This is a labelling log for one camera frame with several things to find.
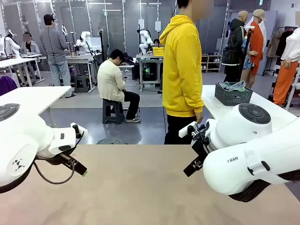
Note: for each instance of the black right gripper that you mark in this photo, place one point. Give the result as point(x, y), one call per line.
point(201, 147)

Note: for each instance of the grey workbench with computer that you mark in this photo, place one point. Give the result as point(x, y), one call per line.
point(150, 57)

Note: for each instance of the mannequin in black jacket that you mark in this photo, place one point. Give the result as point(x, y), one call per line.
point(234, 42)

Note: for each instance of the black computer with coloured lights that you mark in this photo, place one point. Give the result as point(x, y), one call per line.
point(150, 72)

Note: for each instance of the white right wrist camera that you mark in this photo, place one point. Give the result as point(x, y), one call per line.
point(185, 132)

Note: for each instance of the dark-haired person behind crate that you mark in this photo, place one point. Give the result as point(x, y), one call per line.
point(156, 42)

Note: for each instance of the grey towel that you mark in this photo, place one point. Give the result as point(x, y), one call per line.
point(228, 84)

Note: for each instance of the seated person in grey jacket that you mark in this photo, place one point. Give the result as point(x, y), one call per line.
point(29, 47)

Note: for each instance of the wooden shoe rack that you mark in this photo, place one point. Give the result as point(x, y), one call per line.
point(212, 63)

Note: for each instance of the seated person in cream sweater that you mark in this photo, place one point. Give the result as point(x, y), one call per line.
point(110, 79)

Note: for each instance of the long white desk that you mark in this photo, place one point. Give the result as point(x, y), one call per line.
point(14, 62)

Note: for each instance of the white side table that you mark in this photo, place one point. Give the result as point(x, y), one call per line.
point(218, 110)
point(35, 96)

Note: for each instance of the yellow plastic crate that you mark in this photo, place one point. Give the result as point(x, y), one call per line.
point(158, 51)

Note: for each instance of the clothes rack with coats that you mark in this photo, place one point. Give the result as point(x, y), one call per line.
point(274, 44)

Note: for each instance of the standing man in grey shirt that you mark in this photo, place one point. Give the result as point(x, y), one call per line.
point(54, 44)

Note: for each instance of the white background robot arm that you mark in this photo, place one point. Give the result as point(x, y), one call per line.
point(11, 44)
point(145, 37)
point(84, 35)

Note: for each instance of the grey plastic basket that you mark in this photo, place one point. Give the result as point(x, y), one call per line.
point(232, 98)

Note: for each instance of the mannequin with orange trousers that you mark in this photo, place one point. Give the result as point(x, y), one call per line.
point(284, 79)

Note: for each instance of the person in yellow hoodie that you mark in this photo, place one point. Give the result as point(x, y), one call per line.
point(180, 70)

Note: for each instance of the mannequin in orange shirt, cap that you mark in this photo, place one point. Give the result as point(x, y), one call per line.
point(256, 39)

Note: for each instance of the yellow hoodie person's right hand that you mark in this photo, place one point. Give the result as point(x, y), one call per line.
point(199, 117)

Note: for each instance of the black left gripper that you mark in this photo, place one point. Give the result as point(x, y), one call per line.
point(56, 159)

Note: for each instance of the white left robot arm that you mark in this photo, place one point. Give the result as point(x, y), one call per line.
point(28, 133)

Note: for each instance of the purple cloth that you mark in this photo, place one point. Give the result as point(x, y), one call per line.
point(7, 85)

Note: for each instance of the right forearm in yellow sleeve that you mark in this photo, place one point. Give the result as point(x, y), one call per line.
point(198, 98)

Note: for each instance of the black step stool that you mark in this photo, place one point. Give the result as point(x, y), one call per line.
point(81, 84)

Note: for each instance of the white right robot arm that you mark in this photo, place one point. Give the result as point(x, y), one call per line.
point(234, 133)

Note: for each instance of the grey plastic stool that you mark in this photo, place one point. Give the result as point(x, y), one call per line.
point(112, 112)

